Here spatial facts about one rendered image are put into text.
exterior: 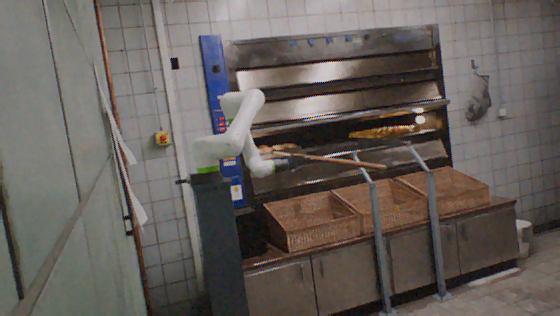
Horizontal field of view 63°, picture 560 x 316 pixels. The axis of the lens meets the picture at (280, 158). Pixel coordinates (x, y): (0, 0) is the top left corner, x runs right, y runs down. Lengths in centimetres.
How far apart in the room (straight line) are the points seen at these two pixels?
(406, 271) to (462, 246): 52
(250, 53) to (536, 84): 285
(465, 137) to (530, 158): 81
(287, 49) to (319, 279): 174
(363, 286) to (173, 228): 142
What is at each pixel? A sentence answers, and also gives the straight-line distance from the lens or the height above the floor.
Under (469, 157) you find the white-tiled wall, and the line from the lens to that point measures 448.
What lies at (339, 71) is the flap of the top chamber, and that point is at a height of 178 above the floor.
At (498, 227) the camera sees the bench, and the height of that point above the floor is 39.
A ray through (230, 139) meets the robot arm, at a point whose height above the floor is 142.
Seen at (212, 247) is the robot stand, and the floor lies 86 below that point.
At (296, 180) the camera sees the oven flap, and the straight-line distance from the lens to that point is 358.
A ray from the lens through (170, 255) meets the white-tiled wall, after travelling 345.
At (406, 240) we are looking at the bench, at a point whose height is 48.
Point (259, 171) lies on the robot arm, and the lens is 279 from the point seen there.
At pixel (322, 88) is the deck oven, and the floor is 167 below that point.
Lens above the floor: 152
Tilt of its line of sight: 6 degrees down
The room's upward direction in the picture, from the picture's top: 8 degrees counter-clockwise
